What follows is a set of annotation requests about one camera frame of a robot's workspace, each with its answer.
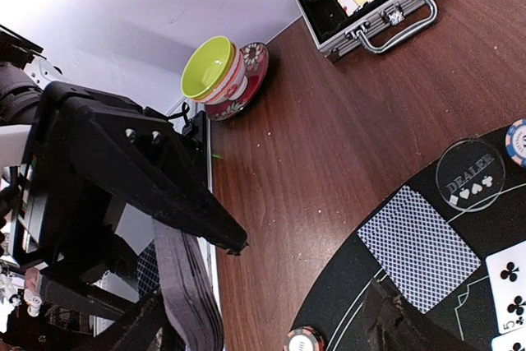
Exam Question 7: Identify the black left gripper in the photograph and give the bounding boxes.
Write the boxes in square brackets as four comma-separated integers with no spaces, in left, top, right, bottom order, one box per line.
[1,29,247,285]

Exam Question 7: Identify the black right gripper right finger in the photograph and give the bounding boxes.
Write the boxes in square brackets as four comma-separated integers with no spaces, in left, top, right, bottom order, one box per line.
[362,282,474,351]

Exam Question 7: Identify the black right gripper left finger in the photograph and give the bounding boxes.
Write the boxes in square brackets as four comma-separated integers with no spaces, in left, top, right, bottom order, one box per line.
[73,293,168,351]

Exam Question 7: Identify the grey card deck box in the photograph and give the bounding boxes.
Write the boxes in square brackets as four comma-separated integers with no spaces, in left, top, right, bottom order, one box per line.
[137,221,224,350]

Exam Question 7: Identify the cards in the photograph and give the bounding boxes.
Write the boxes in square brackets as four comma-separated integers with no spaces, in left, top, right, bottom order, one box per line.
[358,186,481,314]

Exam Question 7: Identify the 100 chips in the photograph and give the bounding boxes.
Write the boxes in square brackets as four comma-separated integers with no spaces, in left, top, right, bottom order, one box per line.
[283,326,325,351]

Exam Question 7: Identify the five of clubs card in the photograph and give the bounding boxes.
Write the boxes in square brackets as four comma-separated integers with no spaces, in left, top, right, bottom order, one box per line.
[486,241,525,335]

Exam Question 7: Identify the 10 chips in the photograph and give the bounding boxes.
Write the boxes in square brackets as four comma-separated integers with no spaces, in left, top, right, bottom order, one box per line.
[505,118,526,169]

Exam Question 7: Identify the yellow-green bowl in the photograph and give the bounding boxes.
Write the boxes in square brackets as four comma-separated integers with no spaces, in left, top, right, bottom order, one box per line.
[181,35,233,99]

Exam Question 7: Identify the round black poker mat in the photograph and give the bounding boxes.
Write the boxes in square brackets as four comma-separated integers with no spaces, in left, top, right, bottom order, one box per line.
[284,120,525,350]

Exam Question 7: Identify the floral red saucer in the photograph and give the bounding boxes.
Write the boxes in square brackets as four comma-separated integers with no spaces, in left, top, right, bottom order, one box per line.
[205,42,270,121]

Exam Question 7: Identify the clear round dealer button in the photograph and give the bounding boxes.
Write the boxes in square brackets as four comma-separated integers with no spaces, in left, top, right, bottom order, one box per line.
[435,139,505,212]

